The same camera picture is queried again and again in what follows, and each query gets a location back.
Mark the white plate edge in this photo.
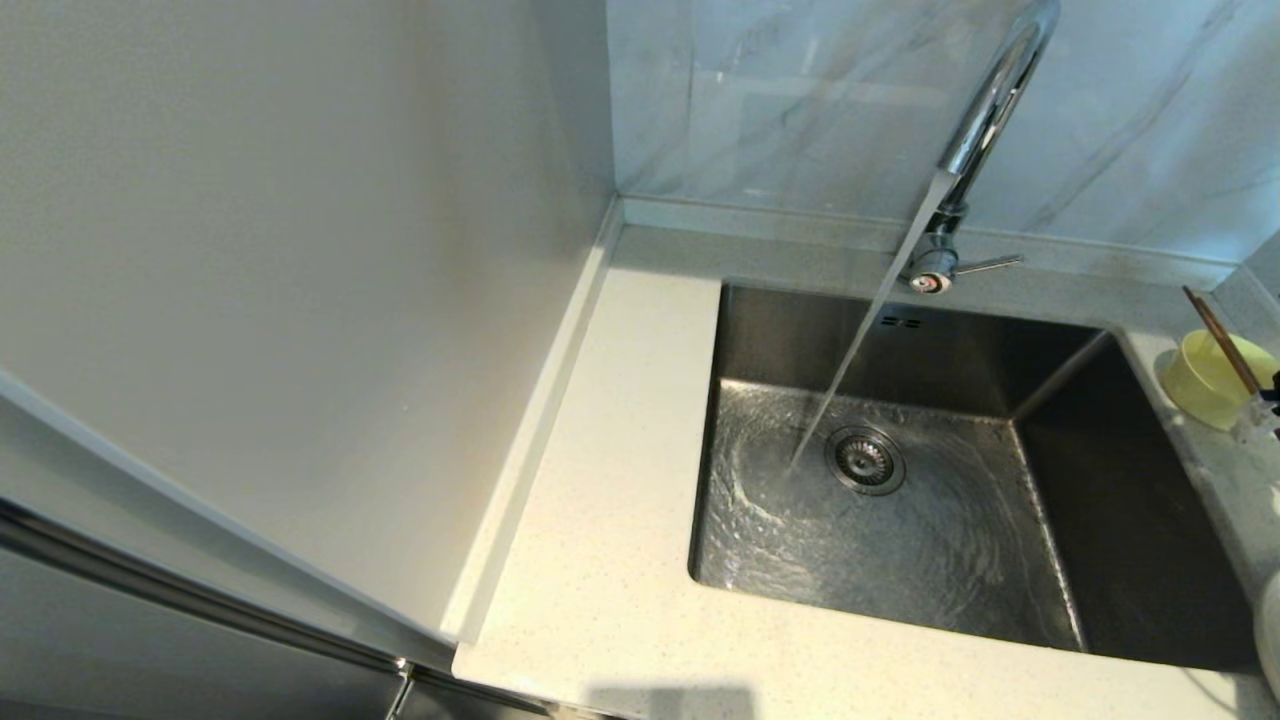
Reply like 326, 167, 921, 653
1255, 572, 1280, 701

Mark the chrome appliance handle rail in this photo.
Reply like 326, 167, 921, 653
0, 488, 413, 676

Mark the chrome gooseneck faucet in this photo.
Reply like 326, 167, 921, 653
897, 0, 1061, 297

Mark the running water stream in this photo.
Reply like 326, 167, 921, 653
788, 172, 956, 471

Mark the stainless steel sink basin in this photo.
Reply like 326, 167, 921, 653
686, 280, 1256, 673

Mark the round metal drain strainer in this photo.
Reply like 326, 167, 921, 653
824, 426, 907, 497

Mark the yellow bowl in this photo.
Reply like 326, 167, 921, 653
1160, 330, 1279, 433

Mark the stainless steel appliance door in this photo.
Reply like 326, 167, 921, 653
0, 485, 601, 720

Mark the white appliance side panel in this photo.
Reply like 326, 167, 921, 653
0, 0, 623, 671

